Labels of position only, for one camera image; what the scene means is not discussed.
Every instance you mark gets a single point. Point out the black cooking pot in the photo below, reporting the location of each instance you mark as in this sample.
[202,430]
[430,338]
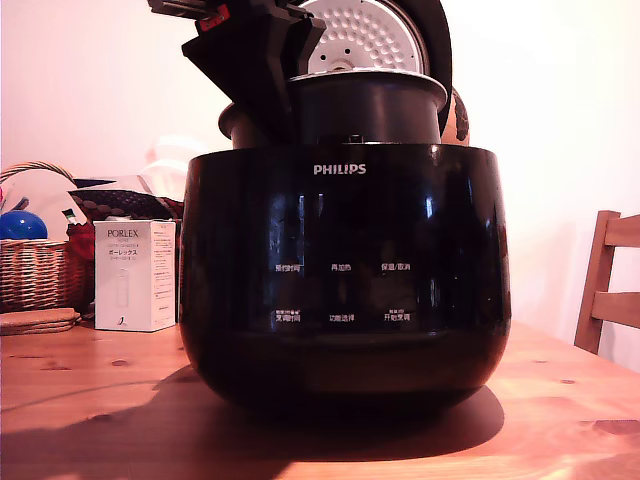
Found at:
[360,112]

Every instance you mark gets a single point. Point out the rice cooker lid, silver plate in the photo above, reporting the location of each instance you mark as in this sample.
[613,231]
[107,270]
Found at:
[370,35]

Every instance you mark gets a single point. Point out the black Philips rice cooker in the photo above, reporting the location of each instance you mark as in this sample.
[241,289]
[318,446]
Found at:
[345,300]

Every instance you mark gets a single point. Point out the white plastic container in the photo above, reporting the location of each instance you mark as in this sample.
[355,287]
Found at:
[167,165]

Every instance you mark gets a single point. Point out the brown spotted round object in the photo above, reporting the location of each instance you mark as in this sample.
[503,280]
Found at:
[460,117]

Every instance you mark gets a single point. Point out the black dotted fabric bag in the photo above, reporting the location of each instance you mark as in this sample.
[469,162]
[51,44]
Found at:
[122,202]

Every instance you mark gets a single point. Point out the red knitted cloth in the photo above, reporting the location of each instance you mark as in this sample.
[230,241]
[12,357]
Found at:
[82,242]

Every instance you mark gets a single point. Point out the white Porlex box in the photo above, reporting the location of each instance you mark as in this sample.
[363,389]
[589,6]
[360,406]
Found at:
[131,280]

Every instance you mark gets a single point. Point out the blue ball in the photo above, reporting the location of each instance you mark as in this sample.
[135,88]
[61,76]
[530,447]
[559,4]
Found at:
[21,226]

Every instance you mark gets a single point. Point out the woven wicker basket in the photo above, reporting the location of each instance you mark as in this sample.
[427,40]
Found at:
[35,275]

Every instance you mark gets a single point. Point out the cork coaster stack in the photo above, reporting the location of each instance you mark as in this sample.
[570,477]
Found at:
[37,320]

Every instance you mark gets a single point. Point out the wooden chair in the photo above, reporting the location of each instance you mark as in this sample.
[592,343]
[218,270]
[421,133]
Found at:
[602,300]

